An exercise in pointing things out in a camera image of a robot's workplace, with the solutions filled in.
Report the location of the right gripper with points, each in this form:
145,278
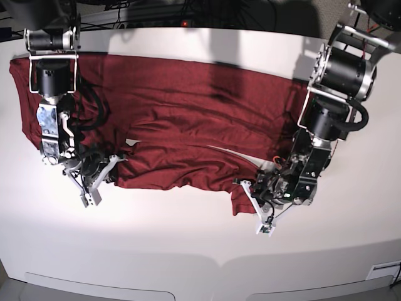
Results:
86,168

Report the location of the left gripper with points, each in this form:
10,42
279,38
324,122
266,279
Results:
275,188

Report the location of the red long-sleeve T-shirt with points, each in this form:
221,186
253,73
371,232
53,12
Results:
183,122

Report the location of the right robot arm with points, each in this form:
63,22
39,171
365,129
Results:
52,38

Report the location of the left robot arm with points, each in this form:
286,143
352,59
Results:
342,79

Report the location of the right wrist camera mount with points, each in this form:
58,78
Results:
91,196

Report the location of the white label box with cable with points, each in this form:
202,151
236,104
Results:
385,269

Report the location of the black power strip red switch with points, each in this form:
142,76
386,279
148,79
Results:
186,23

